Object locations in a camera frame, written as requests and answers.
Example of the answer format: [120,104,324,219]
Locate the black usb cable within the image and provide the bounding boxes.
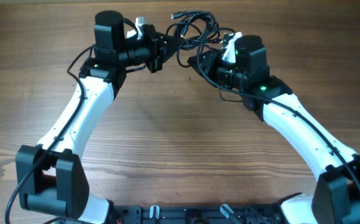
[165,10,236,68]

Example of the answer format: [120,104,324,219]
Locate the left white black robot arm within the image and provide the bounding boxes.
[12,11,182,223]

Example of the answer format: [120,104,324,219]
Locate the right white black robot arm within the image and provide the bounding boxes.
[188,33,360,223]

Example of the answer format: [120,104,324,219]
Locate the right camera black cable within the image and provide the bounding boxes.
[195,40,360,224]

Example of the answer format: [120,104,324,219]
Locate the camera black cable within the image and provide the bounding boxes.
[4,43,96,224]
[195,40,360,224]

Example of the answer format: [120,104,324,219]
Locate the left camera black cable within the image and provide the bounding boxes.
[4,43,96,224]

